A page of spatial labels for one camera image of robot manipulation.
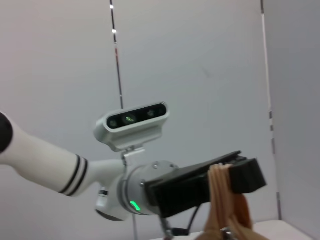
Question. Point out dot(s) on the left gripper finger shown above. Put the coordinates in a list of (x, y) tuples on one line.
[(247, 177)]

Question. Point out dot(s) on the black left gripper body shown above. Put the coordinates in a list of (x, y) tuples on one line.
[(180, 192)]

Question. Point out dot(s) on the khaki canvas food bag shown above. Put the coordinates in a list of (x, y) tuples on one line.
[(220, 195)]

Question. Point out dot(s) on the silver metal zipper pull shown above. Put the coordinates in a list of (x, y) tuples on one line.
[(226, 232)]

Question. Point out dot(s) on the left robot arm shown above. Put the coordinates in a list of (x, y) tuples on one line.
[(45, 160)]

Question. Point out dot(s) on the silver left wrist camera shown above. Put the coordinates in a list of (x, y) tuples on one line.
[(130, 125)]

